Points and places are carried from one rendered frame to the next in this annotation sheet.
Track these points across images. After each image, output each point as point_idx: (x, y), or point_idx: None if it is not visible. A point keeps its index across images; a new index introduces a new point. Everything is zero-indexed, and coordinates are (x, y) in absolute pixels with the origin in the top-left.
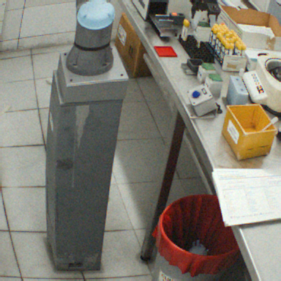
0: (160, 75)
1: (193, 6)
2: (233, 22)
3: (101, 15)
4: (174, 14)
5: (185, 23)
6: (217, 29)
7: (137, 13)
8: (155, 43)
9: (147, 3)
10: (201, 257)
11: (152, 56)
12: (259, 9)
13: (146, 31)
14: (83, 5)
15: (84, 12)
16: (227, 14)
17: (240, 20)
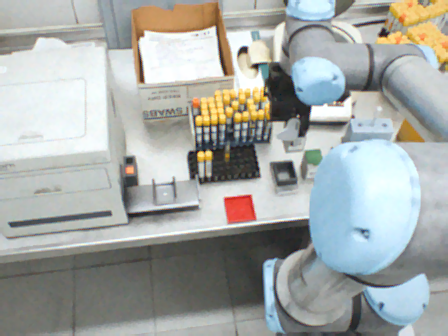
0: (286, 227)
1: (307, 120)
2: (201, 81)
3: (423, 275)
4: (132, 170)
5: (207, 157)
6: (216, 114)
7: (93, 232)
8: (213, 219)
9: (120, 204)
10: None
11: (243, 230)
12: (60, 27)
13: (169, 226)
14: (391, 307)
15: (416, 307)
16: (175, 82)
17: (138, 70)
